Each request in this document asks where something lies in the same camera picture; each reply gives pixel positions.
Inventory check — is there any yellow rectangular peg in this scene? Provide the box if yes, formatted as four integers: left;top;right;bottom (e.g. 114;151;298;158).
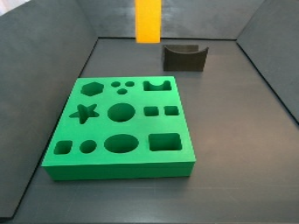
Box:
135;0;162;44

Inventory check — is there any green shape-sorting block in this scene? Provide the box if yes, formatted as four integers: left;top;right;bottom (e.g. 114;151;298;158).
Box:
41;76;196;180

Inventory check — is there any black curved holder bracket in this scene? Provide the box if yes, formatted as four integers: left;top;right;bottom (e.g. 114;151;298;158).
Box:
163;45;210;72

